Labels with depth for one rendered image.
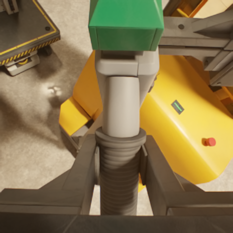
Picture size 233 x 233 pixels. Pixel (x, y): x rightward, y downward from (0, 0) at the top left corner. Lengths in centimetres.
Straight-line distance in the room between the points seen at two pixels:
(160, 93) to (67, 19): 152
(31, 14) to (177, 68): 120
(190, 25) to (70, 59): 160
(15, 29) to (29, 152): 94
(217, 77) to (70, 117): 102
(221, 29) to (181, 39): 4
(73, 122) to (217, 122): 85
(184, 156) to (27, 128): 120
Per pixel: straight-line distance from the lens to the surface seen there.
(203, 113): 86
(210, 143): 80
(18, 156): 152
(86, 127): 122
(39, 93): 160
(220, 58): 22
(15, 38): 149
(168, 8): 91
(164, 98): 75
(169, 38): 18
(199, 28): 19
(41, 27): 154
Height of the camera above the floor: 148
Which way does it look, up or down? 68 degrees down
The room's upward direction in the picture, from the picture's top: 50 degrees clockwise
